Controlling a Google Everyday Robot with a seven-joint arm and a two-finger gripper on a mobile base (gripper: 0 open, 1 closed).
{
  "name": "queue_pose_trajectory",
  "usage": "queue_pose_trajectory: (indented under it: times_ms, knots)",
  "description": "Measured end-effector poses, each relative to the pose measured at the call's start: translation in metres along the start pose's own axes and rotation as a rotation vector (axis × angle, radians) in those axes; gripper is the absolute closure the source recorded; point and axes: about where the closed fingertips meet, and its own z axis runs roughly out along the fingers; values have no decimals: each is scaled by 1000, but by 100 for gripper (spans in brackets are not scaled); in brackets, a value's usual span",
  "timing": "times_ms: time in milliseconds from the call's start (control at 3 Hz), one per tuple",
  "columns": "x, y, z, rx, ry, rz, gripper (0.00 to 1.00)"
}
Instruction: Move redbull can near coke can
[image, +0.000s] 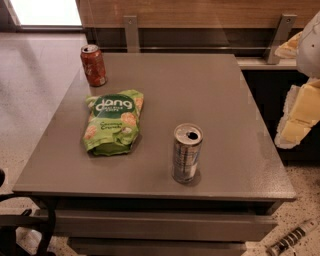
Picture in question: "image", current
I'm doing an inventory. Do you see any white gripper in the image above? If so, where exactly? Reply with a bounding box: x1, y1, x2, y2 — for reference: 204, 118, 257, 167
274, 11, 320, 149

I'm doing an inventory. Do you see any silver redbull can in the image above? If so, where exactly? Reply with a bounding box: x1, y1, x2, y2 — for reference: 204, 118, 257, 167
172, 123, 203, 183

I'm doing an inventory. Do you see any red coke can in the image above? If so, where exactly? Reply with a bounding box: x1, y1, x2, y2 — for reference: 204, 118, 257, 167
80, 44, 107, 87

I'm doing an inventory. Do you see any grey table drawer unit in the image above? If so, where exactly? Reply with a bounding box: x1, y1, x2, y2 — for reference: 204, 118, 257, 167
14, 54, 296, 256

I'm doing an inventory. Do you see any striped tube on floor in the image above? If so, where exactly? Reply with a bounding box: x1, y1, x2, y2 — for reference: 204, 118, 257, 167
266, 219, 319, 256

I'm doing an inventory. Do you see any green dang chips bag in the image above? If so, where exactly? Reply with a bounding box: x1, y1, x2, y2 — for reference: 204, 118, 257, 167
83, 90, 144, 156

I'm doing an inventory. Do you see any bright window panel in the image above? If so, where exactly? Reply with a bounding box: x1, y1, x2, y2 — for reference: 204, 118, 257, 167
10, 0, 82, 26

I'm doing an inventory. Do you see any black chair base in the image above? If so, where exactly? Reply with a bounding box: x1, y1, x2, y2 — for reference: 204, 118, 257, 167
0, 168, 58, 256

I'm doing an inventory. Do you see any right metal wall bracket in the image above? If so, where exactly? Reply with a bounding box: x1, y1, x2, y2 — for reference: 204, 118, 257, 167
264, 14, 297, 65

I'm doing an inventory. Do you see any metal wall bracket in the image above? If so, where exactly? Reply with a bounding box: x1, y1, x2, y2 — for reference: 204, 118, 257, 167
264, 14, 297, 65
123, 15, 140, 53

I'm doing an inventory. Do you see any left metal wall bracket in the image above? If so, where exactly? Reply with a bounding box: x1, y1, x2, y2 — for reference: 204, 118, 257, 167
123, 15, 140, 53

